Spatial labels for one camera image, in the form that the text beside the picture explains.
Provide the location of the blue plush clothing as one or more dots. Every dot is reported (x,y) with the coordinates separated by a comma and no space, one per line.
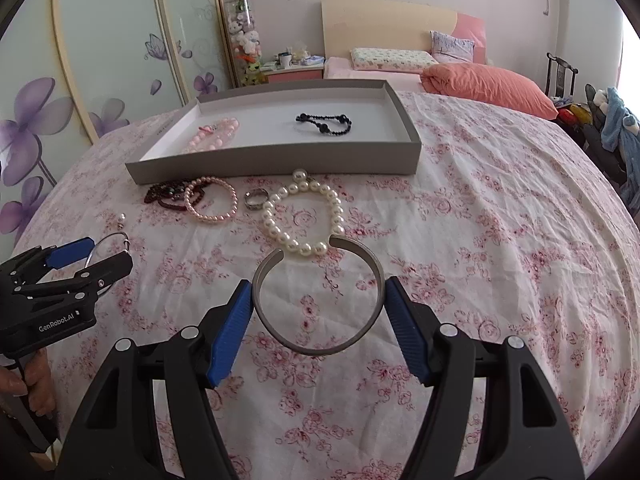
(621,128)

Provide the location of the lilac patterned pillow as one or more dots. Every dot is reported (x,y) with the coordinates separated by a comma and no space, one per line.
(449,49)

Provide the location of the floral white pillow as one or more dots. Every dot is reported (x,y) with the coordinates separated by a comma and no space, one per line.
(391,60)

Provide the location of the pink floral tablecloth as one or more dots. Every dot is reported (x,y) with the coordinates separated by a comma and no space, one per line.
(506,228)

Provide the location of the black wooden chair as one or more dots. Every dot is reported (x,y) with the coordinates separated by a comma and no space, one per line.
(560,78)

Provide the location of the plush toy display tube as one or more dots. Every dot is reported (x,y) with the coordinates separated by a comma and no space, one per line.
(244,42)

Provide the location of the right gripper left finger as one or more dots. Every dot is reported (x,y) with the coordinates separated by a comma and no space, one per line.
(114,433)

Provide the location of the pink bedside table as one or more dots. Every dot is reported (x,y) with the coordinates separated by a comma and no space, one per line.
(273,72)

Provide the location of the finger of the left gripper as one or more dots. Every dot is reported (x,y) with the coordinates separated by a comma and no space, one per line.
(59,257)
(99,275)

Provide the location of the orange folded quilt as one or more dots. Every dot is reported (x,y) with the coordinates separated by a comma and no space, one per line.
(490,85)

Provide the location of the left hand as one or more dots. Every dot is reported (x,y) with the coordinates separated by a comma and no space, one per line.
(37,384)

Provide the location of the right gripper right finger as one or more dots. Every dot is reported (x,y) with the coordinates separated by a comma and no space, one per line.
(524,433)

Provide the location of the thin silver bangle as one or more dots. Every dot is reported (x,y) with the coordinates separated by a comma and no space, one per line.
(111,244)

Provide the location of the grey metal cuff bangle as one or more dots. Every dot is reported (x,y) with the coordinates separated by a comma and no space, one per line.
(321,306)

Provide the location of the floral sliding wardrobe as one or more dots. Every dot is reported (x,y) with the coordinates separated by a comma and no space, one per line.
(72,71)

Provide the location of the grey cardboard tray box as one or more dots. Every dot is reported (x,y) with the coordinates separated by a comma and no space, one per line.
(325,126)

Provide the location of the white mug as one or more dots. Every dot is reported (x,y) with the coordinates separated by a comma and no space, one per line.
(285,61)

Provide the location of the bed with cream headboard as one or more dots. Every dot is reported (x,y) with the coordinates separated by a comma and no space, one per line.
(349,24)

